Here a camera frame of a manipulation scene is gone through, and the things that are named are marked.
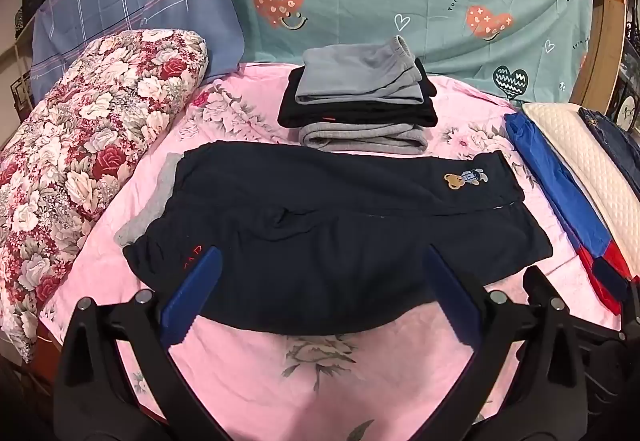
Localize dark denim jeans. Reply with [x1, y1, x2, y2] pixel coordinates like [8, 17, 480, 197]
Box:
[579, 107, 640, 197]

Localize navy pants with bear patch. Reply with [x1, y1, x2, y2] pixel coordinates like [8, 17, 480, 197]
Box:
[114, 140, 553, 337]

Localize light grey folded pants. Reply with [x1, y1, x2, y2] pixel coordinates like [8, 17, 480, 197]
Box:
[295, 35, 425, 104]

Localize wooden headboard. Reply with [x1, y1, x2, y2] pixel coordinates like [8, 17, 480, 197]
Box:
[570, 0, 628, 117]

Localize pink floral bed sheet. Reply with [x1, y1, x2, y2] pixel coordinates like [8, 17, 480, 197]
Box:
[39, 62, 626, 441]

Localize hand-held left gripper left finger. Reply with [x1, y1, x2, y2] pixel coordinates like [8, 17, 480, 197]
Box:
[52, 245, 223, 441]

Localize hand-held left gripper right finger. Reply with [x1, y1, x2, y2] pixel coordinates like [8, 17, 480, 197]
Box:
[424, 245, 588, 441]

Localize blue and red garment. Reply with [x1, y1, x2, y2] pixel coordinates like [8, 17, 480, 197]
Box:
[504, 112, 632, 317]

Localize white quilted pillow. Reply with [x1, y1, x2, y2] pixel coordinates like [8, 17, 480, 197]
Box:
[522, 102, 640, 242]

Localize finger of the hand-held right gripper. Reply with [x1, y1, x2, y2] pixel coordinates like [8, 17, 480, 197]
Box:
[522, 265, 627, 343]

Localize grey fleece folded pants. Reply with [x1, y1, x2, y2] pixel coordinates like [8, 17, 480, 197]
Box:
[299, 122, 428, 154]

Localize black folded pants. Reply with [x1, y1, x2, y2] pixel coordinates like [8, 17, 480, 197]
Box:
[278, 58, 439, 129]

